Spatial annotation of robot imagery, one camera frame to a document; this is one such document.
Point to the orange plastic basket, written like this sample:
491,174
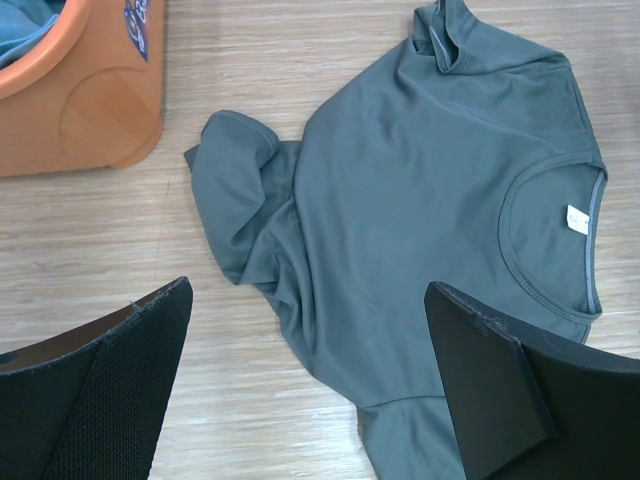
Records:
90,94

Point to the blue grey t shirt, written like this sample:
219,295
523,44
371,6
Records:
24,23

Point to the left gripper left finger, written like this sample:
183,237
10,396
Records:
90,403

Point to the dark grey t shirt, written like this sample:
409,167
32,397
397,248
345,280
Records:
464,155

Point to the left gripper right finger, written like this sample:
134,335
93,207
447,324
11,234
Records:
527,403

